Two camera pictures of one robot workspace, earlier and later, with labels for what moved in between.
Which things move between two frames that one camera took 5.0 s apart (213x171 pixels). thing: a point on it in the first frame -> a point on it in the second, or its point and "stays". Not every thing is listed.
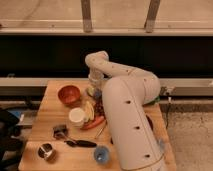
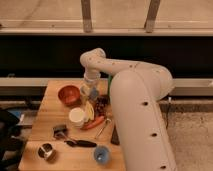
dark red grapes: [99, 107] stays
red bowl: [69, 95] stays
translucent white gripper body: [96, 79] -> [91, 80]
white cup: [76, 117] stays
